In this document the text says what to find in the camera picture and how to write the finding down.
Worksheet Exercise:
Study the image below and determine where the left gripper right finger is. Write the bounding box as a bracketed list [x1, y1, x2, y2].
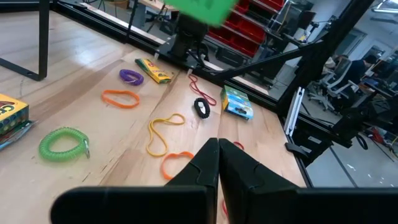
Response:
[219, 138, 298, 187]

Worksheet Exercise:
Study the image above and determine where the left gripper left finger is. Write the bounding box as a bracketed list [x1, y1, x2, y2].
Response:
[165, 138, 220, 187]

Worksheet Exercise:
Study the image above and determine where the black coil wristband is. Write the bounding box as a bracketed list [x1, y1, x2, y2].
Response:
[193, 97, 211, 119]

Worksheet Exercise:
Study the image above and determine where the green blue supply box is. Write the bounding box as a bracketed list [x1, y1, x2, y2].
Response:
[220, 85, 254, 121]

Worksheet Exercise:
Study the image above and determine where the yellow rubber band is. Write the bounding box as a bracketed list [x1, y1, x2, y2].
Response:
[146, 113, 187, 157]

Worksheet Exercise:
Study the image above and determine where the orange rubber band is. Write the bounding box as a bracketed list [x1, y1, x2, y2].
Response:
[101, 89, 141, 110]
[160, 151, 195, 180]

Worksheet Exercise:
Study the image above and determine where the purple coil wristband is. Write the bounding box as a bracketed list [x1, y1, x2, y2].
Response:
[119, 68, 145, 86]

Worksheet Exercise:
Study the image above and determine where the green plastic basket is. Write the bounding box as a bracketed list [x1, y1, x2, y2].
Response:
[163, 0, 239, 27]

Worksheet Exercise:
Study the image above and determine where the large yellow crayon box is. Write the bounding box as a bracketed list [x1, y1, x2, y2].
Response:
[0, 93, 37, 152]

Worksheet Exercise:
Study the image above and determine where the white office chair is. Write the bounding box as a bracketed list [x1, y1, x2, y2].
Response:
[307, 57, 358, 111]

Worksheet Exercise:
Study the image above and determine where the small yellow crayon box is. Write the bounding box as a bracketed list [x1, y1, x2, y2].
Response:
[134, 58, 174, 85]

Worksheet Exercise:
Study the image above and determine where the red storage bin rack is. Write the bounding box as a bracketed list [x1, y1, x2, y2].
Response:
[206, 0, 285, 58]

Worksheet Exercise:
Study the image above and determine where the green coil wristband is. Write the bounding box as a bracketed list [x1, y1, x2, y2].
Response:
[38, 126, 91, 162]

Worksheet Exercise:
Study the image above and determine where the person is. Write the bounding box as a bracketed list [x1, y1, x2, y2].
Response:
[345, 54, 379, 94]

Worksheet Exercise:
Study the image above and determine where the silver metal bracket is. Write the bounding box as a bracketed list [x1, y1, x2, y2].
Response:
[284, 86, 305, 138]

